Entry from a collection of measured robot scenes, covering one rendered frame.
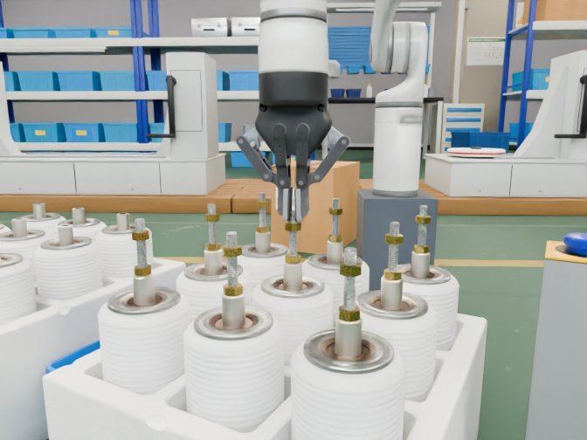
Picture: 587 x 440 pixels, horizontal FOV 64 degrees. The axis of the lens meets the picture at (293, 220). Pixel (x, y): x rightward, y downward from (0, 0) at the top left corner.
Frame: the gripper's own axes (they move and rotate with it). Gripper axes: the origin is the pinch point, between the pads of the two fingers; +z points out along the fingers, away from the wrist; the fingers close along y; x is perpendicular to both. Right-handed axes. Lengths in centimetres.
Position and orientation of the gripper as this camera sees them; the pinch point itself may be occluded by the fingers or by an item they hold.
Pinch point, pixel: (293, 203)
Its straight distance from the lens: 53.6
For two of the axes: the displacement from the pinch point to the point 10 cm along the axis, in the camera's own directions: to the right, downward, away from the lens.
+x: 1.6, -2.0, 9.7
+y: 9.9, 0.3, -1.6
